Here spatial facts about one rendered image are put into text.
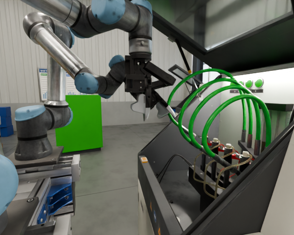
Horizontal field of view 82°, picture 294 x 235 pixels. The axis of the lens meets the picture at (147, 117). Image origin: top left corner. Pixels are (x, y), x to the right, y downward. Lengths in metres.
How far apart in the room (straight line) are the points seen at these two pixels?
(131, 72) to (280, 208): 0.52
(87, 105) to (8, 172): 3.63
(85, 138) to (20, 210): 3.48
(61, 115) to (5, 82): 6.72
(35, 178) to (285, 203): 0.91
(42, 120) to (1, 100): 6.80
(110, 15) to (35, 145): 0.65
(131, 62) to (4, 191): 0.42
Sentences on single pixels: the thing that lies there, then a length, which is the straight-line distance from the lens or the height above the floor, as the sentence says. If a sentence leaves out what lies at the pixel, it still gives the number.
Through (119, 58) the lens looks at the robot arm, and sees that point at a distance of 0.76.
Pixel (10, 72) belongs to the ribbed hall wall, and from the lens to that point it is 7.59.
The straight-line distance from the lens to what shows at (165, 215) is 0.61.
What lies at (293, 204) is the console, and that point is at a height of 1.08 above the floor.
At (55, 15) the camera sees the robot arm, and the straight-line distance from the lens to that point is 0.56.
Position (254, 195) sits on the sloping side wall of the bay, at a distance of 0.53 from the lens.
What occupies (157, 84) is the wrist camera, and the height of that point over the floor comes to 1.37.
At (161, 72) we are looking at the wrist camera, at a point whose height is 1.39.
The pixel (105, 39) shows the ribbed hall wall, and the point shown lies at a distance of 7.44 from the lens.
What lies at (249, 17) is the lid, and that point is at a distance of 0.79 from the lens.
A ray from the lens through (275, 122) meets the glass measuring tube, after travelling 0.87.
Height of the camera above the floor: 1.33
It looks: 8 degrees down
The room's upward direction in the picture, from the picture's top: straight up
